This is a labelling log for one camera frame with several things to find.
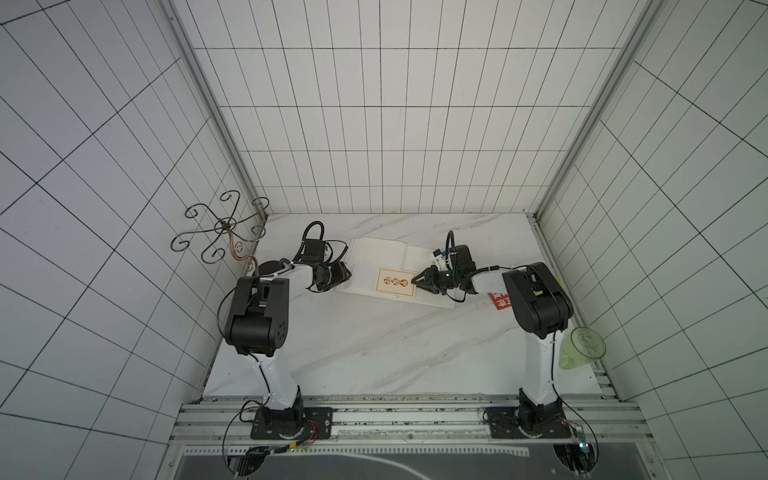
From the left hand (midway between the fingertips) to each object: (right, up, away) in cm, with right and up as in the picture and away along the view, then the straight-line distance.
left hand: (344, 280), depth 99 cm
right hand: (+25, +2, 0) cm, 25 cm away
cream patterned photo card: (+18, 0, -1) cm, 18 cm away
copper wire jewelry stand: (-27, +18, -23) cm, 40 cm away
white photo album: (+14, +4, +2) cm, 15 cm away
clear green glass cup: (+70, -17, -16) cm, 74 cm away
